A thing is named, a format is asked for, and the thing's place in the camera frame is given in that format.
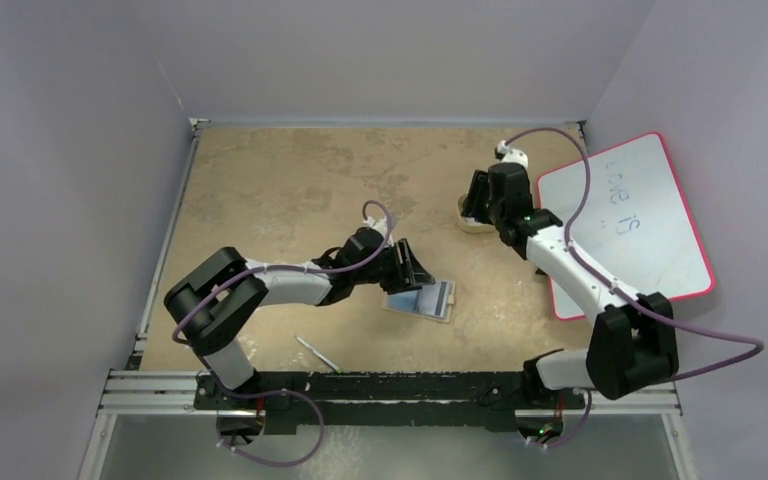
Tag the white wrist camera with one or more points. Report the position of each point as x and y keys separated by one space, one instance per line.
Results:
x=382 y=225
x=506 y=153

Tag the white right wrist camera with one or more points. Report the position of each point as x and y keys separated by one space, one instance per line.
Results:
x=506 y=153

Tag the pink framed whiteboard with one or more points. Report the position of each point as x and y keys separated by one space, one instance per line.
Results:
x=635 y=221

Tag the silver pen on table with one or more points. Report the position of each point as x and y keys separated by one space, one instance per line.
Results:
x=332 y=365

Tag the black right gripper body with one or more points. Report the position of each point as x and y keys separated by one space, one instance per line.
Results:
x=479 y=198

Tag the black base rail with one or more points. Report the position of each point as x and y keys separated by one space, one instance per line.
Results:
x=497 y=401

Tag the beige oval card tray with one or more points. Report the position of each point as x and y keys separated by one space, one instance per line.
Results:
x=468 y=224

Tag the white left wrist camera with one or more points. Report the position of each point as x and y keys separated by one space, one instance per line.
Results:
x=382 y=225

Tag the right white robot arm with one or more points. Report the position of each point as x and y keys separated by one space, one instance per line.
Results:
x=632 y=343

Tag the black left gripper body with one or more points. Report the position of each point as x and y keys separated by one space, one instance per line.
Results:
x=386 y=272

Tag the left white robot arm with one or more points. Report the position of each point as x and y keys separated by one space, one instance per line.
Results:
x=211 y=305

